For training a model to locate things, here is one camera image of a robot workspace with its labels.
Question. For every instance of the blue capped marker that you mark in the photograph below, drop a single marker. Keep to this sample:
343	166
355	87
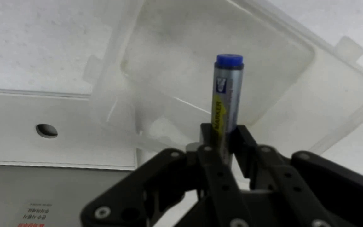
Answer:
227	84

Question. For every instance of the translucent plastic container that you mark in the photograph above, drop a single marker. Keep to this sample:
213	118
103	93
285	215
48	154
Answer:
175	64

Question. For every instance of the silver water dispenser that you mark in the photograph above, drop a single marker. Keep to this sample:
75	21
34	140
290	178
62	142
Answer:
55	154

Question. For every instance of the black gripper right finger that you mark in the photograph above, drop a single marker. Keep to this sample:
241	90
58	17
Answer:
300	190

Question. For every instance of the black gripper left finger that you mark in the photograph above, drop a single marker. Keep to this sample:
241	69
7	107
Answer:
141	198

